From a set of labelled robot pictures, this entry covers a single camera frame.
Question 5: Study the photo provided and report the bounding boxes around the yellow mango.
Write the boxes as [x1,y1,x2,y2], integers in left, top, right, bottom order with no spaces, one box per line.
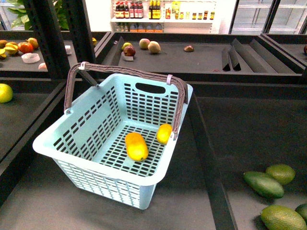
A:
[125,132,149,161]

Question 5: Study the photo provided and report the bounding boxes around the brown basket handle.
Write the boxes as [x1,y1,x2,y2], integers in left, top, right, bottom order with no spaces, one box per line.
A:
[64,61,188,140]

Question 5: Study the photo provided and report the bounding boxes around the green avocado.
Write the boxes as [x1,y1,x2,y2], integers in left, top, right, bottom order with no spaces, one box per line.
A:
[295,203,307,222]
[260,205,307,230]
[243,171,284,199]
[265,164,296,185]

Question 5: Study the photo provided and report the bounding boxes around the yellow lemon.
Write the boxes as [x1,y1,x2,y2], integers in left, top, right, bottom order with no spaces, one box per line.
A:
[156,124,172,145]

